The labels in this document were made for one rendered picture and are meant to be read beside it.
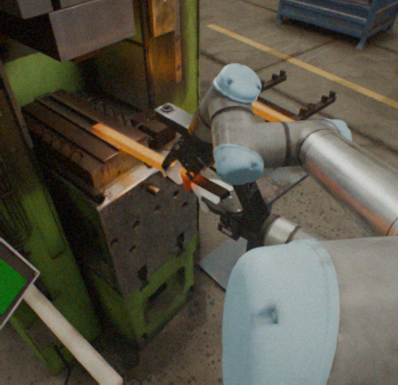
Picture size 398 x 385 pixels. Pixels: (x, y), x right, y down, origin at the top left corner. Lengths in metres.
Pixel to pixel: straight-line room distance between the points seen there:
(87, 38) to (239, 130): 0.40
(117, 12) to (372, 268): 0.75
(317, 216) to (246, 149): 1.71
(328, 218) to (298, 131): 1.68
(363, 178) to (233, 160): 0.20
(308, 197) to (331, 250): 2.11
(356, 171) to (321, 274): 0.24
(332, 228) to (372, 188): 1.80
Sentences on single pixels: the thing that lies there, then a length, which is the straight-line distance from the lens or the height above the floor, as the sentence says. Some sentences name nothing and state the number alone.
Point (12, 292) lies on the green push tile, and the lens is 0.77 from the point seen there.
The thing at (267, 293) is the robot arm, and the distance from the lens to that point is 0.21.
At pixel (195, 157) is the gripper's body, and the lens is 0.76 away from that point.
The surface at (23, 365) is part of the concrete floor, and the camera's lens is 1.84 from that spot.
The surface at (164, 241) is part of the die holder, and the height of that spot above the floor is 0.59.
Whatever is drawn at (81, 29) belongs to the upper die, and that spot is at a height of 1.32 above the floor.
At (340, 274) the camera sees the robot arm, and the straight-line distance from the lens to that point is 0.22.
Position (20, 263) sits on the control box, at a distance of 0.78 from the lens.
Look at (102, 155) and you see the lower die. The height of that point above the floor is 0.99.
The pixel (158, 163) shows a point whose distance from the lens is 0.89.
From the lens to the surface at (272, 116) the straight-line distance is 1.13.
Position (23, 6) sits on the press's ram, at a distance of 0.75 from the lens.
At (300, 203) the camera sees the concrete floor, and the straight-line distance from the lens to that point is 2.29.
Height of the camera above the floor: 1.58
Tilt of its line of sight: 43 degrees down
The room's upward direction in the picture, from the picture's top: straight up
